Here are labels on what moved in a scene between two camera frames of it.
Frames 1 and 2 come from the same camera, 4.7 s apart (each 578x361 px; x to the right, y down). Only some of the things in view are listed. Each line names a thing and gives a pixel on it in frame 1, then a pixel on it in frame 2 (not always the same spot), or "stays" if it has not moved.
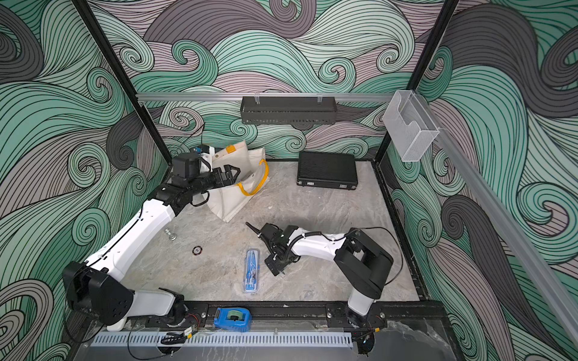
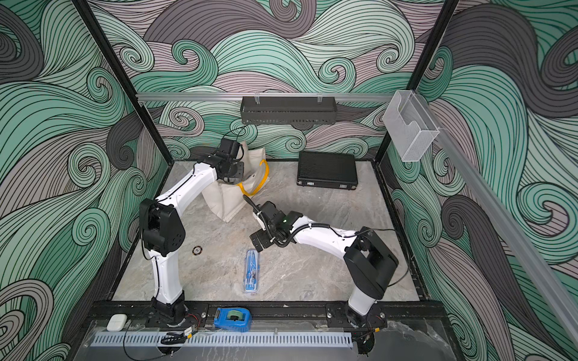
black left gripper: (217, 174) → (239, 175)
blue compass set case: (250, 271) stays
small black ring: (196, 250) stays
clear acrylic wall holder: (409, 125) stays
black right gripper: (273, 265) → (260, 234)
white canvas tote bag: (227, 202) stays
